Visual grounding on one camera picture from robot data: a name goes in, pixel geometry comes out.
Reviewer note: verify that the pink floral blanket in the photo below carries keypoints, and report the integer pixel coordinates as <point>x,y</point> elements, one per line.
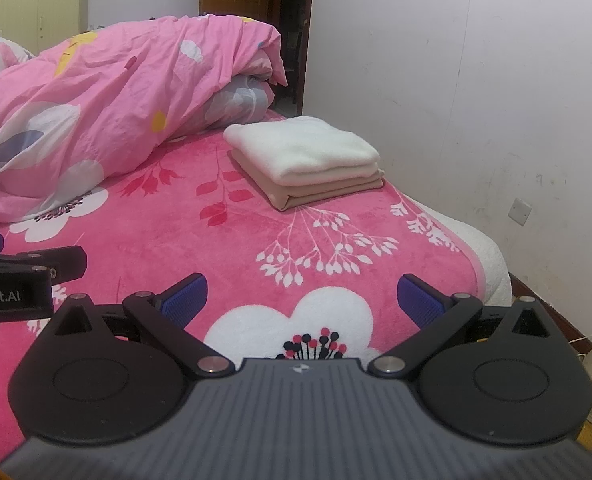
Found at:
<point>176,240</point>

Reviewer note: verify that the cream knit sweater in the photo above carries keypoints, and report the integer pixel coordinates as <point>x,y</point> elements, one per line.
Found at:
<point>301,145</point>

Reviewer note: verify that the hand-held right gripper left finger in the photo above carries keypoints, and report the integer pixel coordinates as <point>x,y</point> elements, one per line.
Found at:
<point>188,298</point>

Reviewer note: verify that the white mattress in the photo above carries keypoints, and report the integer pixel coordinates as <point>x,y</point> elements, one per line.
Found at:
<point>485,260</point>

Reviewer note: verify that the pink patterned quilt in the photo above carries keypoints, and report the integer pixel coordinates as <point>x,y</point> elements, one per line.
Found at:
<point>101,110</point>

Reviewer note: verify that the grey patterned bundle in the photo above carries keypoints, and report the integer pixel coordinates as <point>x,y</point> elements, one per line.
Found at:
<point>236,100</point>

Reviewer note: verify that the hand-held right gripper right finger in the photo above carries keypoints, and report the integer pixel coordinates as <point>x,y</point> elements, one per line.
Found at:
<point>418,301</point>

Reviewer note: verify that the folded beige cloth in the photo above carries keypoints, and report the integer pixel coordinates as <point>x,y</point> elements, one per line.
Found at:
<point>296,192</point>

